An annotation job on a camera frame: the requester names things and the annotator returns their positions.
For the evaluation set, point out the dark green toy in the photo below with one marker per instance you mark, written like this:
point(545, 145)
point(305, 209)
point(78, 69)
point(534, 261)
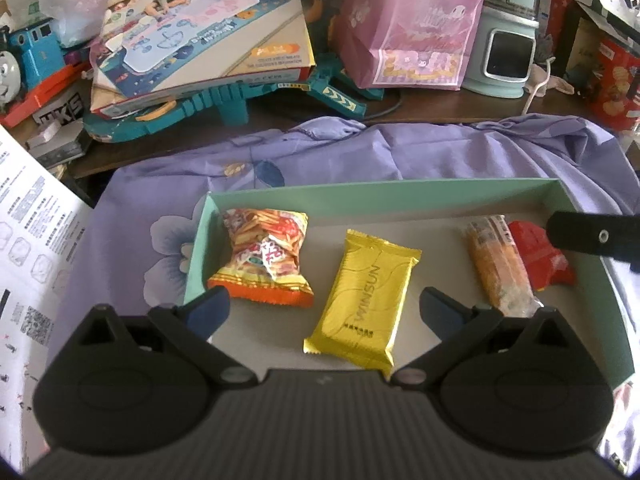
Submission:
point(320, 10)

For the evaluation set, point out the white instruction sheet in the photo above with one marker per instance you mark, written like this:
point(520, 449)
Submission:
point(30, 220)

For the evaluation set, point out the small grey box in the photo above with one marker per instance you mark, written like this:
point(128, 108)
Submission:
point(57, 142)

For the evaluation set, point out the drawing mat toy box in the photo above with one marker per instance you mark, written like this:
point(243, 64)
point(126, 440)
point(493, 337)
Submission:
point(200, 35)

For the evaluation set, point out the blue toy train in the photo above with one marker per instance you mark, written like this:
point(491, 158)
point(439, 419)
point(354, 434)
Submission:
point(47, 92)
point(35, 55)

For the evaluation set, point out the orange printed snack packet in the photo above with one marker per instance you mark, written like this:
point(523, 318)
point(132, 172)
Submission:
point(265, 255)

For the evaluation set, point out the clear orange biscuit packet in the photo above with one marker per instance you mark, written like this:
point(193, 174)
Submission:
point(492, 260)

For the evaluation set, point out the purple floral cloth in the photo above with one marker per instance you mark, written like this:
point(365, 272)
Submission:
point(450, 150)

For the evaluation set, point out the teal plastic toy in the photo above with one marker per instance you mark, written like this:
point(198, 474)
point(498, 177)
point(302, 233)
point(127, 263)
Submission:
point(230, 100)

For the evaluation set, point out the gold yellow snack packet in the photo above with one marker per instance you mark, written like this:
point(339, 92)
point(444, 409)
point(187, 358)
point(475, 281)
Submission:
point(360, 305)

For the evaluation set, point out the red snack packet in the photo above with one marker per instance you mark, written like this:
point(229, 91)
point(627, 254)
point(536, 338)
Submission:
point(542, 265)

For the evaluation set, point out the pink paper bag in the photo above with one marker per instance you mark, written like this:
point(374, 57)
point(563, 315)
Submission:
point(415, 20)

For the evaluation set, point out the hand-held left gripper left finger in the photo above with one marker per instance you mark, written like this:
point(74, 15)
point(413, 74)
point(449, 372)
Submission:
point(209, 307)

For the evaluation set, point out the green cardboard box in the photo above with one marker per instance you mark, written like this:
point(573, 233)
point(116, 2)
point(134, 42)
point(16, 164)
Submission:
point(350, 200)

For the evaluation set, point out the red printed box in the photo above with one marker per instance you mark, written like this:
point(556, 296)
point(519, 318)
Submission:
point(612, 80)

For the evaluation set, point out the mint green appliance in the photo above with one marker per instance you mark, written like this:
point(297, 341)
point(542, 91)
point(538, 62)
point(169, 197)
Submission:
point(505, 55)

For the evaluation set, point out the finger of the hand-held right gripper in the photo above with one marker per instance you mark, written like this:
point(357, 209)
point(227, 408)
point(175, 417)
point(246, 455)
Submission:
point(590, 240)

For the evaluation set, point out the pale pink plush toy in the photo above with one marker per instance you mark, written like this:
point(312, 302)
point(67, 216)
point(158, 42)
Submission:
point(547, 80)

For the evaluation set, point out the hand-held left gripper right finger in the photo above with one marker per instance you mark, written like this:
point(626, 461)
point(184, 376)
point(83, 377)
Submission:
point(440, 310)

